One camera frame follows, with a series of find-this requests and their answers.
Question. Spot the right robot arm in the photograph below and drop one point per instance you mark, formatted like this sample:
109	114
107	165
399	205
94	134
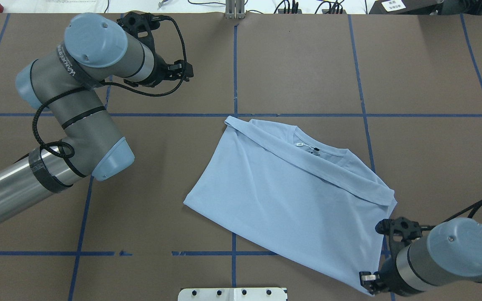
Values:
425	257

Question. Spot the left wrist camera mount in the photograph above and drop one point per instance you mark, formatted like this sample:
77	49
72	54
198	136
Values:
141	25

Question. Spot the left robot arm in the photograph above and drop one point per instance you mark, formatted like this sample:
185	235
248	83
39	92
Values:
75	135

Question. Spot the black box with label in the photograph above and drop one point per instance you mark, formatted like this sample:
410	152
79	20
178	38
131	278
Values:
405	7

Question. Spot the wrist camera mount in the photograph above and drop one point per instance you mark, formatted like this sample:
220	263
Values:
141	25
401	231

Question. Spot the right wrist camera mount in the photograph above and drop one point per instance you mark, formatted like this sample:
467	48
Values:
401	231

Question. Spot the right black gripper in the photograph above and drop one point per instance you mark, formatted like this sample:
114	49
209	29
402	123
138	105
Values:
388	277

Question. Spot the light blue t-shirt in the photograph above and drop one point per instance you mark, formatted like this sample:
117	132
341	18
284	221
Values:
311	203

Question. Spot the white pillar with base plate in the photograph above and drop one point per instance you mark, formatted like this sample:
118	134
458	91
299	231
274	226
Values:
234	294

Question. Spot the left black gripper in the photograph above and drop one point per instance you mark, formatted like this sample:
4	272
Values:
161	71

